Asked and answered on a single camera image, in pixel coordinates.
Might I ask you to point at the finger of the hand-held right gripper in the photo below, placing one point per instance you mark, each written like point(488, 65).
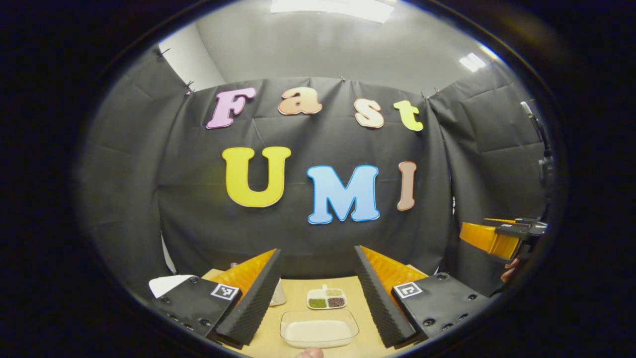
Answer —
point(516, 221)
point(489, 239)

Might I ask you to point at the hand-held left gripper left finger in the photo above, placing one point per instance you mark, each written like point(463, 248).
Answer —
point(253, 306)

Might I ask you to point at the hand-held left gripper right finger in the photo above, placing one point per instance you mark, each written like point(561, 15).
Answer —
point(380, 303)

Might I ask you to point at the clear container of rice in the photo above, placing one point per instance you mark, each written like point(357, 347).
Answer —
point(318, 330)

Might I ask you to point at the white toaster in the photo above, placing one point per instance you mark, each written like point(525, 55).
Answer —
point(279, 296)

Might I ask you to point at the dark red beans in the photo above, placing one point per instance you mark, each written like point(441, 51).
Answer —
point(337, 302)

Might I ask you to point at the yellow soybeans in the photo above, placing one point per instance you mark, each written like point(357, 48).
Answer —
point(334, 292)

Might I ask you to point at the white divided dish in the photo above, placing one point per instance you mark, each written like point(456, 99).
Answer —
point(325, 287)

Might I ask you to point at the green mung beans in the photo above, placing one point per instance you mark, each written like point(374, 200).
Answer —
point(317, 302)

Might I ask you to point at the black backdrop cloth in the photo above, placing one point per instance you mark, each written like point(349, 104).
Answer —
point(318, 238)

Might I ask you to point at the ceiling light panel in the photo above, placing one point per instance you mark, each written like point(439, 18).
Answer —
point(472, 62)

